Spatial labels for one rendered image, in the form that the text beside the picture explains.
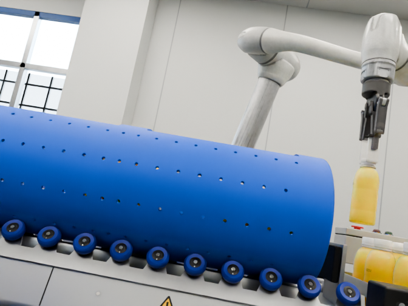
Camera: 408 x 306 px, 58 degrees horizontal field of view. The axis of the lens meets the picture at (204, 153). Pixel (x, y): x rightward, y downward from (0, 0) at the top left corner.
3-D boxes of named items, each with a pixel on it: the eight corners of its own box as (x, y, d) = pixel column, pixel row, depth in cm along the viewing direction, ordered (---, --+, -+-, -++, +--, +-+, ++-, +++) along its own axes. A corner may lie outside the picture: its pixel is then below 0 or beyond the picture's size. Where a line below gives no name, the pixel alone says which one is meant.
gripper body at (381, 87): (357, 86, 110) (354, 116, 108) (370, 76, 101) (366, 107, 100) (382, 90, 109) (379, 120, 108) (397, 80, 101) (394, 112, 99)
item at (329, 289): (316, 294, 85) (322, 240, 87) (326, 296, 85) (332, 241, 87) (329, 305, 75) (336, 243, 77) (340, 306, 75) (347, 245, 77)
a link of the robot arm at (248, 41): (268, 18, 141) (288, 36, 150) (238, 19, 156) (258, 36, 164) (253, 49, 142) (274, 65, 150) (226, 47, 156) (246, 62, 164)
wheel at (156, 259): (149, 248, 75) (149, 242, 74) (171, 252, 75) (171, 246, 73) (143, 267, 72) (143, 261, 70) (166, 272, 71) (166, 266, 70)
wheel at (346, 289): (333, 283, 73) (336, 278, 71) (356, 287, 73) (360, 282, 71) (336, 305, 69) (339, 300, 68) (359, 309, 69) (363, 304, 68)
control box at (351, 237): (331, 258, 114) (335, 225, 116) (396, 271, 113) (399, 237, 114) (342, 262, 104) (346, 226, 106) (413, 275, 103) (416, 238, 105)
